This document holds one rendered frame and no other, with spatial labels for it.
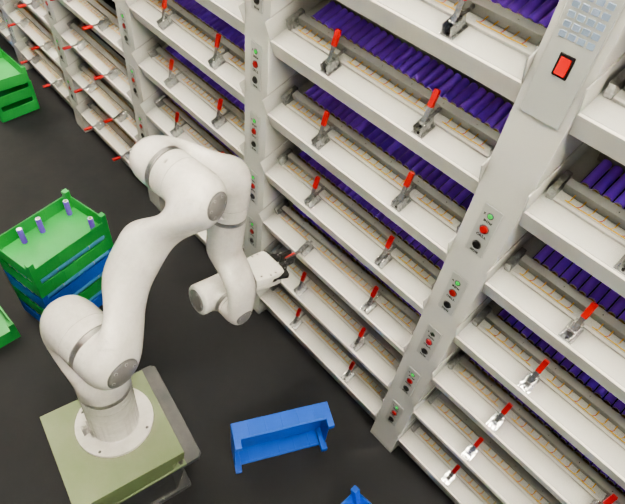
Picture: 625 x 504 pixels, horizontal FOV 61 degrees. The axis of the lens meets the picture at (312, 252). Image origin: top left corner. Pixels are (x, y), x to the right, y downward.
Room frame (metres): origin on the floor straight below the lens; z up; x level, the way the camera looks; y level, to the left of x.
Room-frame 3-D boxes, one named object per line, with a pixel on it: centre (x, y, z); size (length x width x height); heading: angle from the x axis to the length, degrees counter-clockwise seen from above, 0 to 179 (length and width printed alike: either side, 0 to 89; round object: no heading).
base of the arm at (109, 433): (0.54, 0.43, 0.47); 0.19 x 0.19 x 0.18
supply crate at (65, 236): (1.13, 0.86, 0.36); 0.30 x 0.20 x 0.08; 152
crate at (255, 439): (0.67, 0.01, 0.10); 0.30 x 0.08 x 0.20; 113
